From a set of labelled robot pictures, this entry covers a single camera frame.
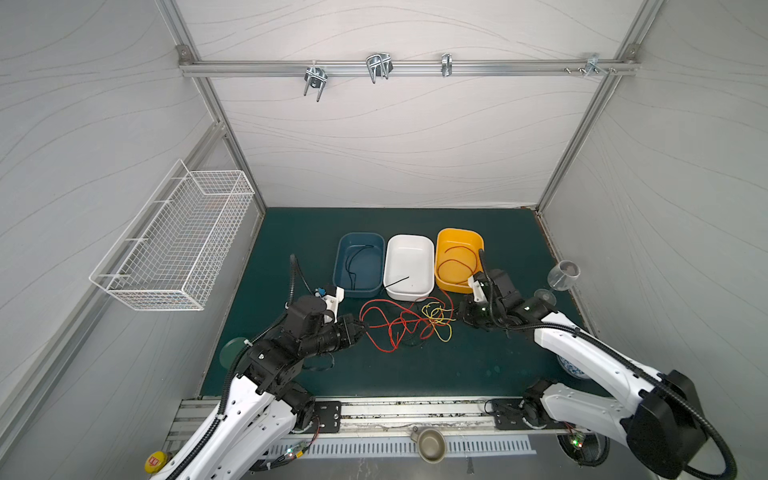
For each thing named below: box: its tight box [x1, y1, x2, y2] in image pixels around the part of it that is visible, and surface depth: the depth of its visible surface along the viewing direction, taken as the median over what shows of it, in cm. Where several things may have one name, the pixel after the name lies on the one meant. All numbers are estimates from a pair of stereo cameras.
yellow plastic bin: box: [435, 228, 485, 295], surface depth 106 cm
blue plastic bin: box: [333, 232, 386, 299], surface depth 106 cm
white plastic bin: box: [383, 234, 435, 302], surface depth 104 cm
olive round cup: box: [410, 426, 446, 464], surface depth 70 cm
